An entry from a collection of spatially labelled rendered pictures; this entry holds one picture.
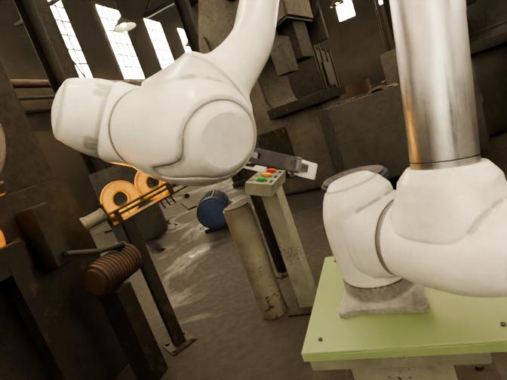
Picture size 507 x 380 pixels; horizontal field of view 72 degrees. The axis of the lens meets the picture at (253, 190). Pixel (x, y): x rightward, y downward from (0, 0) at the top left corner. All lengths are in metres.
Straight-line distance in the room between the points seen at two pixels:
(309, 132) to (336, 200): 2.62
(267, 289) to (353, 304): 0.78
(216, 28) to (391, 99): 1.85
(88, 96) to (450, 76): 0.49
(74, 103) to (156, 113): 0.16
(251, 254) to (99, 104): 1.12
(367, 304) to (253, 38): 0.57
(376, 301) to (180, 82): 0.60
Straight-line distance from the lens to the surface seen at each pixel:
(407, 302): 0.78
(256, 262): 1.49
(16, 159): 1.68
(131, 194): 1.56
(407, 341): 0.73
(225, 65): 0.38
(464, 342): 0.72
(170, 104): 0.32
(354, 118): 2.64
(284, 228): 1.44
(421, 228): 0.59
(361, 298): 0.80
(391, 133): 2.72
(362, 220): 0.68
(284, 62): 3.10
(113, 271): 1.41
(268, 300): 1.57
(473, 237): 0.57
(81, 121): 0.46
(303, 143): 3.35
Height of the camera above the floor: 0.82
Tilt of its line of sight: 10 degrees down
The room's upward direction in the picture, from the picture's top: 19 degrees counter-clockwise
